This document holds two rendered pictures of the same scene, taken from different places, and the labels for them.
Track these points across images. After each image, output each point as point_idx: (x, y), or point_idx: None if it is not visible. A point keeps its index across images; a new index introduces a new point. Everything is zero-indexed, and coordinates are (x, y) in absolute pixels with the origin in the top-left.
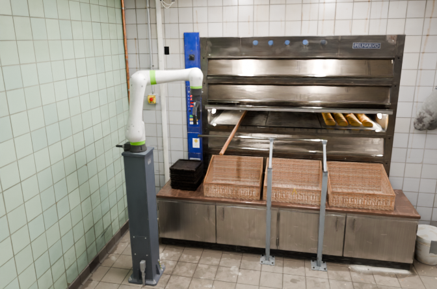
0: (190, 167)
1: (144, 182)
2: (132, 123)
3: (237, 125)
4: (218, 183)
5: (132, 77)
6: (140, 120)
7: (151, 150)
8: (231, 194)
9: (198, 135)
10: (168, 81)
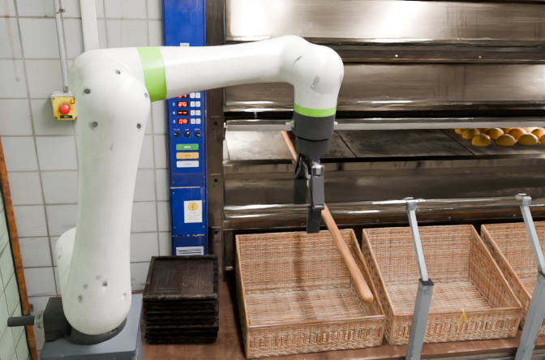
0: (198, 285)
1: None
2: (100, 276)
3: None
4: (285, 325)
5: (99, 93)
6: (127, 252)
7: (140, 313)
8: (317, 343)
9: (227, 209)
10: (205, 88)
